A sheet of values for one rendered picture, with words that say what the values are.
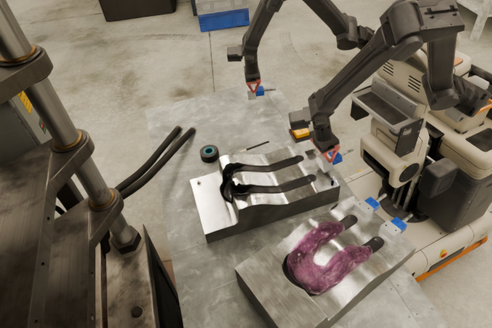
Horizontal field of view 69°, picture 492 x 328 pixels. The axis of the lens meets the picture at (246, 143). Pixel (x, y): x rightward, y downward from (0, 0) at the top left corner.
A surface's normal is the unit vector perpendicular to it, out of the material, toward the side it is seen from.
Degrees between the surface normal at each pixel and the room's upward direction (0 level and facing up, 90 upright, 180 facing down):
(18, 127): 90
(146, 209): 0
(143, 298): 0
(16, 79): 90
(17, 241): 0
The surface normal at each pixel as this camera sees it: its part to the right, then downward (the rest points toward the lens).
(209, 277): -0.09, -0.73
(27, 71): 0.88, 0.26
